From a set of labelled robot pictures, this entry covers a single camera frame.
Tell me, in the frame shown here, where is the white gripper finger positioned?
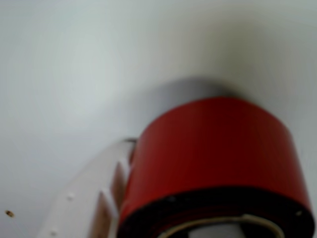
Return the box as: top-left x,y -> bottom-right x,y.
37,138 -> 137,238

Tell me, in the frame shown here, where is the red tape roll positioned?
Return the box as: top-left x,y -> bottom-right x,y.
116,96 -> 315,238

